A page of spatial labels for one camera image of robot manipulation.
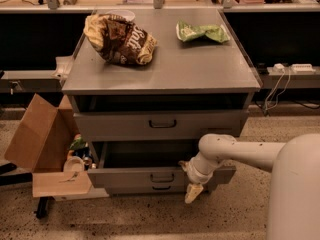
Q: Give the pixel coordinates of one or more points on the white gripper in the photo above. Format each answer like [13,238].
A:
[192,174]

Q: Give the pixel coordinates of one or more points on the grey drawer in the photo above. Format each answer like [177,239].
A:
[137,126]
[145,190]
[141,163]

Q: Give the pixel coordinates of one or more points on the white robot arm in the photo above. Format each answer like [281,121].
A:
[294,198]

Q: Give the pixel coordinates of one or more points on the grey bottom drawer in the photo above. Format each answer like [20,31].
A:
[145,190]

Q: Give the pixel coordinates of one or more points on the grey top drawer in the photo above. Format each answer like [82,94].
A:
[137,126]

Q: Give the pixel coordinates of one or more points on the grey drawer cabinet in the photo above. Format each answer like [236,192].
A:
[200,75]

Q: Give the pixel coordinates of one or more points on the open cardboard box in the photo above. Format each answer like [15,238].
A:
[40,145]

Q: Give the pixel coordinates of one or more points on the white cup in box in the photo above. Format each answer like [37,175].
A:
[73,164]

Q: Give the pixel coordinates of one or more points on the green toy in box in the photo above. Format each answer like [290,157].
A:
[77,143]

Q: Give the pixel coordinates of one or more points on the white power adapter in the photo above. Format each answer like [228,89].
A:
[278,67]

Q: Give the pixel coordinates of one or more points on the green chip bag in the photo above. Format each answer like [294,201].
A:
[186,32]

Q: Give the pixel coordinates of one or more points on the brown chip bag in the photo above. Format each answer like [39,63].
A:
[119,41]

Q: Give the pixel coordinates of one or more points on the white power strip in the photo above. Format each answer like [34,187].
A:
[302,68]

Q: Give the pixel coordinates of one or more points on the white bowl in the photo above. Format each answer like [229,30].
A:
[128,15]

